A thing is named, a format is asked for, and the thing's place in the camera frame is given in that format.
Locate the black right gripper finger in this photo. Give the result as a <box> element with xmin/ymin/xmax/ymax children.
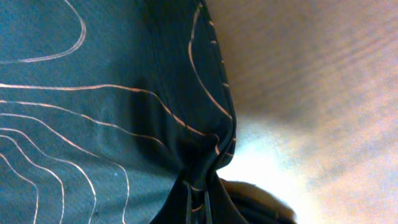
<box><xmin>221</xmin><ymin>179</ymin><xmax>297</xmax><ymax>224</ymax></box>

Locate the black patterned cycling jersey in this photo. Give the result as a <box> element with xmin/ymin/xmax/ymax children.
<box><xmin>1</xmin><ymin>0</ymin><xmax>245</xmax><ymax>223</ymax></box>

